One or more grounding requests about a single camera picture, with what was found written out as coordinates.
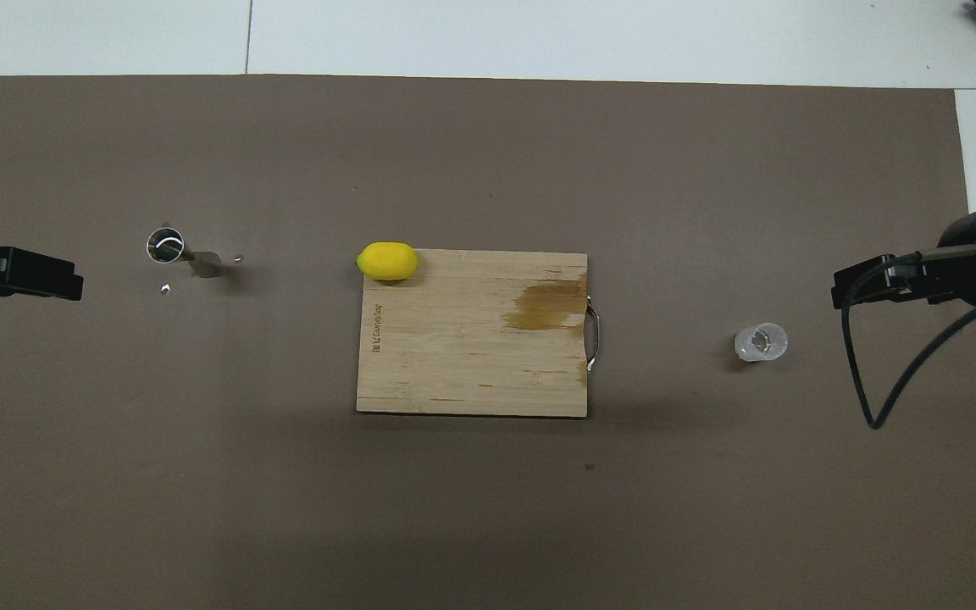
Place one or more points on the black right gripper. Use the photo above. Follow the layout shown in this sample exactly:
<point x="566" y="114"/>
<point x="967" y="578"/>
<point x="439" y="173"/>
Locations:
<point x="967" y="254"/>

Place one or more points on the clear plastic cup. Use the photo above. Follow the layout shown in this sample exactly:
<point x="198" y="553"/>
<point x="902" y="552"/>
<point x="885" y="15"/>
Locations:
<point x="761" y="342"/>

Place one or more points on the steel double jigger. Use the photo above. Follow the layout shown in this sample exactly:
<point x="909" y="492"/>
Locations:
<point x="204" y="264"/>

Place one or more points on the yellow lemon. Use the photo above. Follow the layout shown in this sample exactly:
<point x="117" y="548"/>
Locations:
<point x="386" y="261"/>

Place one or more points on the wooden cutting board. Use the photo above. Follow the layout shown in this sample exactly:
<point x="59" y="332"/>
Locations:
<point x="454" y="356"/>

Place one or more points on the brown table mat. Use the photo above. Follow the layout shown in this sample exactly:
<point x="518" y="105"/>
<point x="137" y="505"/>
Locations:
<point x="454" y="152"/>

